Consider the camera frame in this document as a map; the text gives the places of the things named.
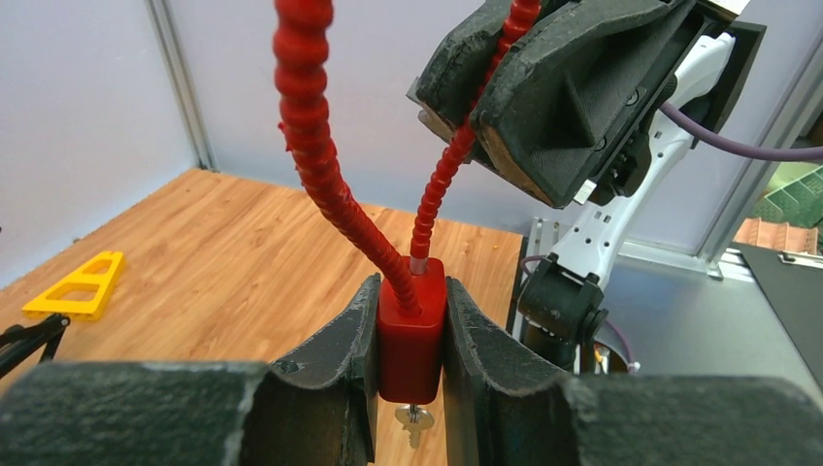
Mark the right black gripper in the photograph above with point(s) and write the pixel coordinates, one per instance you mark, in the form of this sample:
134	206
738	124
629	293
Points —
567	115

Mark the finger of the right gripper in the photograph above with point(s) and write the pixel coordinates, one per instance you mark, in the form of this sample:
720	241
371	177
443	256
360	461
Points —
452	78

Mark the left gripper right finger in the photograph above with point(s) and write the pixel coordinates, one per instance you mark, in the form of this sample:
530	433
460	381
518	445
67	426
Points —
505	405

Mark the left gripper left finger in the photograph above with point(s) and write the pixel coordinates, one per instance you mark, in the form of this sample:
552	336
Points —
316	405

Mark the red tag with cord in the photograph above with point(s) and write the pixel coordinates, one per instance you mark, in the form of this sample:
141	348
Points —
377	49

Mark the small silver tag key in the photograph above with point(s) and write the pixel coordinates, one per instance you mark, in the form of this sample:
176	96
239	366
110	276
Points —
415	420

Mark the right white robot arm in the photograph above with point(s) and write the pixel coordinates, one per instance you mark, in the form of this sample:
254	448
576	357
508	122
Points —
562	300

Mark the yellow plastic triangle piece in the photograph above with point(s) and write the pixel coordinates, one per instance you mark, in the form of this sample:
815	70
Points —
85	293

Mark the black perforated music stand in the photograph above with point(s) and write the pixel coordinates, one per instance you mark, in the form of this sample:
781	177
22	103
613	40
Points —
19	342

